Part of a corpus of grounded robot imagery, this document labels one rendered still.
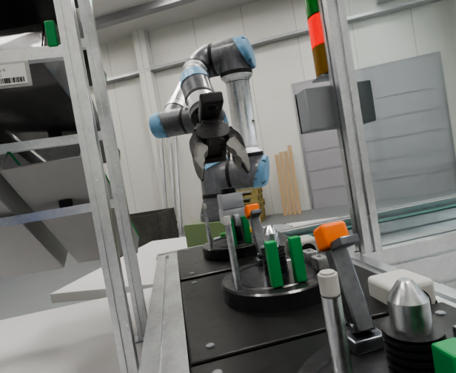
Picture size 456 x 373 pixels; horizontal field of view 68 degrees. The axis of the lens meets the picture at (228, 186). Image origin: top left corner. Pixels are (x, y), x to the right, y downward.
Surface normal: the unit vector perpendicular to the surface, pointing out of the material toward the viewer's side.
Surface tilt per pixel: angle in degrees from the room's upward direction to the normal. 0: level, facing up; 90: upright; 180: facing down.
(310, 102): 90
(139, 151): 90
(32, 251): 135
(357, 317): 68
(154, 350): 0
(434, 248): 90
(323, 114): 90
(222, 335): 0
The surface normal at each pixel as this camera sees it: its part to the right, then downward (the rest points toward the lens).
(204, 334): -0.17, -0.99
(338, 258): 0.10, -0.36
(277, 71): -0.22, 0.07
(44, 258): 0.11, 0.72
